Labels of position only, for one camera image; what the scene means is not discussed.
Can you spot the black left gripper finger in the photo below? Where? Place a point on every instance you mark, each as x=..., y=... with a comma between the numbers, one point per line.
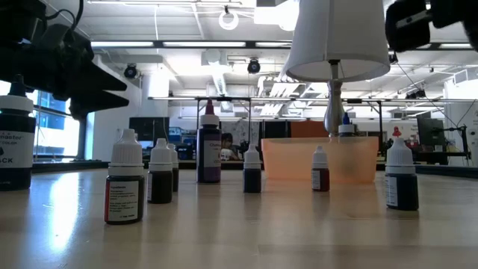
x=95, y=81
x=93, y=104

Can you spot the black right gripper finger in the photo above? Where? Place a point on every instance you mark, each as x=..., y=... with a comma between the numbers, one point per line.
x=407, y=9
x=409, y=37

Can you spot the large black food colouring bottle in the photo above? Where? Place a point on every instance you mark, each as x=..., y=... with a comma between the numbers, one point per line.
x=16, y=149

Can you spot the small bottle with white label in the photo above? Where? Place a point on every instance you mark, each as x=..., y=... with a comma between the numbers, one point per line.
x=123, y=198

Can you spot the large purple food colouring bottle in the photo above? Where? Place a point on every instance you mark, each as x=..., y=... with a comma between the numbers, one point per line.
x=203, y=160

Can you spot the small dark blue dropper bottle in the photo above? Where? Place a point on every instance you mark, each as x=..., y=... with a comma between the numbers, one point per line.
x=405, y=190

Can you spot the small red dropper bottle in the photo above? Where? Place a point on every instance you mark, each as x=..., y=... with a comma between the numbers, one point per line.
x=320, y=179

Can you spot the orange translucent plastic bin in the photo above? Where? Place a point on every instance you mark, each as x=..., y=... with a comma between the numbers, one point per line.
x=291, y=160

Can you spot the black monitor on arm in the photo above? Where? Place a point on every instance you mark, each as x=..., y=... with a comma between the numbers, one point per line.
x=429, y=132

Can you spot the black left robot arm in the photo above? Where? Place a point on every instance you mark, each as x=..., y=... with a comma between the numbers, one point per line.
x=18, y=18

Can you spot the large blue food colouring bottle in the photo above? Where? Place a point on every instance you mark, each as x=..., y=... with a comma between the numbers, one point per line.
x=346, y=129

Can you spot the long ceiling light bar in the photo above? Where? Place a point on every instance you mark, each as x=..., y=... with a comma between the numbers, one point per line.
x=455, y=46
x=186, y=44

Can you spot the black round ceiling spotlight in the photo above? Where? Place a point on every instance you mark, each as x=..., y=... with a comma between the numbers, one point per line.
x=130, y=71
x=253, y=66

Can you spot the large blue-framed window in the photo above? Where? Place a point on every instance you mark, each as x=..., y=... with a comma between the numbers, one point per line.
x=56, y=130

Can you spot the black background monitor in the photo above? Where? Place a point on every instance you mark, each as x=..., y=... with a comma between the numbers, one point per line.
x=153, y=127

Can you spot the white shade table lamp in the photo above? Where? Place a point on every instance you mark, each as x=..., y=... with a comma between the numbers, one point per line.
x=336, y=37

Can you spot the small red background object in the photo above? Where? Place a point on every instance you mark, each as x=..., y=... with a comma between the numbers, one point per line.
x=396, y=131

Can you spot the orange background panel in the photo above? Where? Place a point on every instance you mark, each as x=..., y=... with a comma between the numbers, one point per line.
x=306, y=129

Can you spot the person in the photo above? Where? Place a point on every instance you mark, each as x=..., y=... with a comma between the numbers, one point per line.
x=226, y=143

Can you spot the white ceiling air duct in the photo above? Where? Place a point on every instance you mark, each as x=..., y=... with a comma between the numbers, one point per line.
x=220, y=80

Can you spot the black background workstation frame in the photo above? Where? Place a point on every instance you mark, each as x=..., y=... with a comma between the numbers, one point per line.
x=231, y=99

